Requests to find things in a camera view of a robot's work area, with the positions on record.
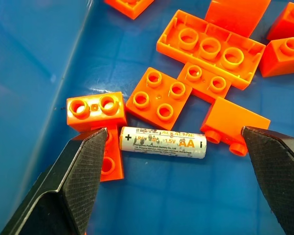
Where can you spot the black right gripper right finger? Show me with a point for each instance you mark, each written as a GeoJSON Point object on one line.
{"type": "Point", "coordinates": [276, 176]}

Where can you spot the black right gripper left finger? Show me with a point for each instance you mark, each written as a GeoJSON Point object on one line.
{"type": "Point", "coordinates": [71, 186]}

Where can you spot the blue plastic bin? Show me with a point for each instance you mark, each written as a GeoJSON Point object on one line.
{"type": "Point", "coordinates": [147, 195]}

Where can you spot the orange two-stud brick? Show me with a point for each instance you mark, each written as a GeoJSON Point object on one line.
{"type": "Point", "coordinates": [98, 113]}
{"type": "Point", "coordinates": [232, 120]}
{"type": "Point", "coordinates": [111, 159]}
{"type": "Point", "coordinates": [203, 82]}

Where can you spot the white AA alkaline battery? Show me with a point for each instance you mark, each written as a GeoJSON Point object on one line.
{"type": "Point", "coordinates": [163, 143]}

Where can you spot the orange four-stud square brick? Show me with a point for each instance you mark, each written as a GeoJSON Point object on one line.
{"type": "Point", "coordinates": [159, 98]}

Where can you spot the orange long brick hollow underside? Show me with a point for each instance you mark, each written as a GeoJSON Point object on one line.
{"type": "Point", "coordinates": [210, 49]}

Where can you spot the orange smooth-sided brick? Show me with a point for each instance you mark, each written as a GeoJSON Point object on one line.
{"type": "Point", "coordinates": [235, 14]}

